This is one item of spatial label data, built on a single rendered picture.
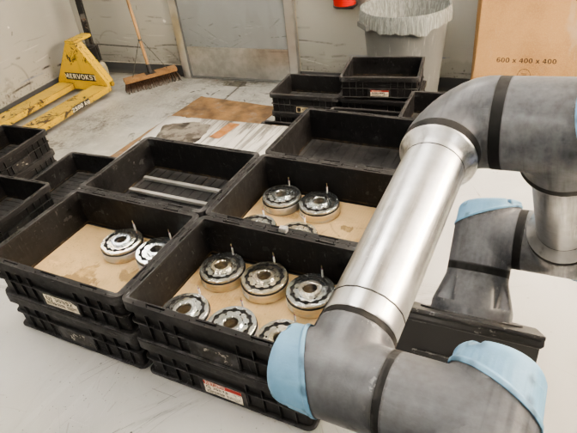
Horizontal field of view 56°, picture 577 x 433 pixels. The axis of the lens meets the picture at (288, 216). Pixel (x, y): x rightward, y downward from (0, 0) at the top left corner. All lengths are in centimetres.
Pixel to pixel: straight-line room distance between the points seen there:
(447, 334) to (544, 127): 45
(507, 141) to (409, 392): 35
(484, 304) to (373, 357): 61
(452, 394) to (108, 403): 92
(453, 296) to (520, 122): 47
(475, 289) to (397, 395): 63
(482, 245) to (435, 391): 65
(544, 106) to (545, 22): 310
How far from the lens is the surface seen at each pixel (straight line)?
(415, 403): 44
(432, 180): 60
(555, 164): 69
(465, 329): 97
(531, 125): 67
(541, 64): 379
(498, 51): 378
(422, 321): 99
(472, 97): 69
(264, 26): 437
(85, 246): 147
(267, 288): 114
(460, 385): 44
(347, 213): 138
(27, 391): 137
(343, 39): 420
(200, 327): 100
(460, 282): 107
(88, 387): 130
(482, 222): 107
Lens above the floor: 163
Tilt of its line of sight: 35 degrees down
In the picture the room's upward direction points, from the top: 7 degrees counter-clockwise
